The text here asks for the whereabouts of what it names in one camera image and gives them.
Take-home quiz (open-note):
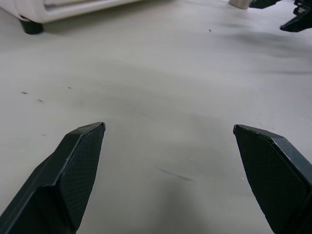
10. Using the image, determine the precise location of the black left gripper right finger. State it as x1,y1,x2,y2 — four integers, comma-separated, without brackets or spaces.
233,124,312,234

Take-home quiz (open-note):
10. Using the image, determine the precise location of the beige cup base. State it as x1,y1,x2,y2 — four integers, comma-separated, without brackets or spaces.
229,0,251,10

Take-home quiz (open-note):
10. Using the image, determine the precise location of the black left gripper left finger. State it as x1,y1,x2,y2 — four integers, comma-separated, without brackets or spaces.
0,122,106,234

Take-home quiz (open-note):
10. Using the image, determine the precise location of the black plastic cap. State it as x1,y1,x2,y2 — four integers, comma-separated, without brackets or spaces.
19,18,44,35

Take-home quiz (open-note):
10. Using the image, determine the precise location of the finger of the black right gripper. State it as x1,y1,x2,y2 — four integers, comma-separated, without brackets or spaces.
248,0,278,10
280,10,312,33

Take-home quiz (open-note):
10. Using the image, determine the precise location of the white appliance with black foot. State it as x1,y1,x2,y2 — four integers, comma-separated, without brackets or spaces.
0,0,147,24

